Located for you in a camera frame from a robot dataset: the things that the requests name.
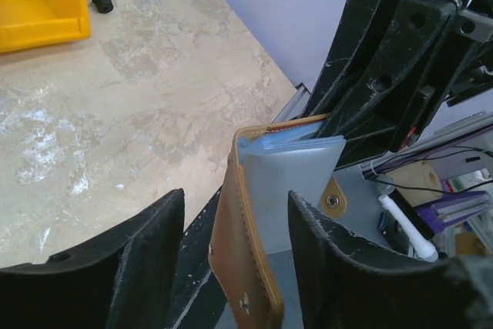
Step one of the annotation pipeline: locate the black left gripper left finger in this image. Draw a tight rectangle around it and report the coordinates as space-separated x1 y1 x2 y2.
1 189 184 328

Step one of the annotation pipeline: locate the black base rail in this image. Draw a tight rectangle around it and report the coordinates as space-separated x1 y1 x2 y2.
165 190 236 328

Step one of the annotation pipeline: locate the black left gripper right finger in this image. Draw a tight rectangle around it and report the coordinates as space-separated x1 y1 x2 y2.
288 191 492 328

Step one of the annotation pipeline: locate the brown leather card holder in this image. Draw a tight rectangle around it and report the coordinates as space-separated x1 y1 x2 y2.
209 114 347 328

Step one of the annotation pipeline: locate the yellow plastic bin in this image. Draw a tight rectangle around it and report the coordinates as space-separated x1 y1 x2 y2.
1 0 91 53

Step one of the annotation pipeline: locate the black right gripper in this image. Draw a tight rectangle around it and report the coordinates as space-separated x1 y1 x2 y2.
307 0 492 167

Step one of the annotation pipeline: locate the aluminium frame rail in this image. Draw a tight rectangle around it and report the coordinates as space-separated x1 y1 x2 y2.
273 82 311 123

